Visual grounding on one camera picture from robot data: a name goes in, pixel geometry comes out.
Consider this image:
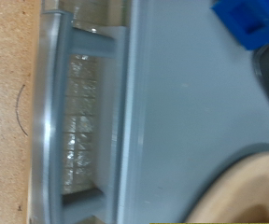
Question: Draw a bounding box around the glass oven door with handle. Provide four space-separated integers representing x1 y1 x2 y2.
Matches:
30 0 134 224

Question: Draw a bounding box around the metal spatula with blue block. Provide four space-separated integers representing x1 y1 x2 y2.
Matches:
210 0 269 125

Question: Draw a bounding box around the silver toaster oven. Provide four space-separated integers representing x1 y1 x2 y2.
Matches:
128 0 269 224

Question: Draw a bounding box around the round wooden cutting board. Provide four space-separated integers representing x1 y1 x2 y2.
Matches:
187 152 269 224

